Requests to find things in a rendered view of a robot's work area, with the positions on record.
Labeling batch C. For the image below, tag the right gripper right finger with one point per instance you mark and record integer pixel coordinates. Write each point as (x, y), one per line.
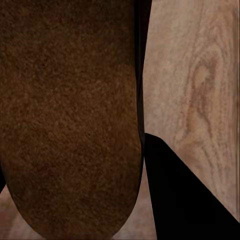
(183, 208)

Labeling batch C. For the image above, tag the sandal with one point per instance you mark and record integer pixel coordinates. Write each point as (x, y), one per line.
(72, 134)

